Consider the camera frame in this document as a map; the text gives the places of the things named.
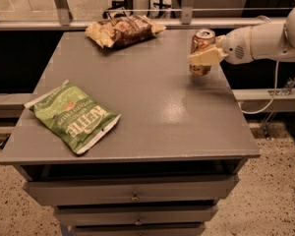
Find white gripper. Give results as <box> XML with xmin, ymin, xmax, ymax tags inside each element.
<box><xmin>187</xmin><ymin>27</ymin><xmax>253</xmax><ymax>66</ymax></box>

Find orange soda can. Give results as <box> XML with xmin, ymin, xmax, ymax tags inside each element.
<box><xmin>189</xmin><ymin>29</ymin><xmax>215</xmax><ymax>76</ymax></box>

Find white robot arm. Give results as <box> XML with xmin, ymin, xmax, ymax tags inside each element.
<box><xmin>188</xmin><ymin>8</ymin><xmax>295</xmax><ymax>66</ymax></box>

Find brown chip bag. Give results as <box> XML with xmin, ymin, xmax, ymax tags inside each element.
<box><xmin>86</xmin><ymin>15</ymin><xmax>166</xmax><ymax>48</ymax></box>

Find green Kettle chip bag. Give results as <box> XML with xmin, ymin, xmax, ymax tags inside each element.
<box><xmin>25</xmin><ymin>81</ymin><xmax>121</xmax><ymax>155</ymax></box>

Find grey drawer cabinet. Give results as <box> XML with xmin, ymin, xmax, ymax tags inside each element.
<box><xmin>0</xmin><ymin>29</ymin><xmax>262</xmax><ymax>236</ymax></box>

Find metal window railing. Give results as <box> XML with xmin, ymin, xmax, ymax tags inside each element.
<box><xmin>0</xmin><ymin>0</ymin><xmax>295</xmax><ymax>31</ymax></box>

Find bottom drawer front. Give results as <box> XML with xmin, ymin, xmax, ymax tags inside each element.
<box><xmin>72</xmin><ymin>223</ymin><xmax>206</xmax><ymax>236</ymax></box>

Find top drawer with knob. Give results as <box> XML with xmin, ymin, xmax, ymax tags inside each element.
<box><xmin>24</xmin><ymin>175</ymin><xmax>239</xmax><ymax>206</ymax></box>

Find drawer with knob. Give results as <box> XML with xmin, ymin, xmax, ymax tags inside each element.
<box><xmin>24</xmin><ymin>175</ymin><xmax>239</xmax><ymax>206</ymax></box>
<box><xmin>54</xmin><ymin>205</ymin><xmax>218</xmax><ymax>226</ymax></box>

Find middle drawer with knob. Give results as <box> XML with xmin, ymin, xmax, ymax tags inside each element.
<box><xmin>54</xmin><ymin>205</ymin><xmax>218</xmax><ymax>226</ymax></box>

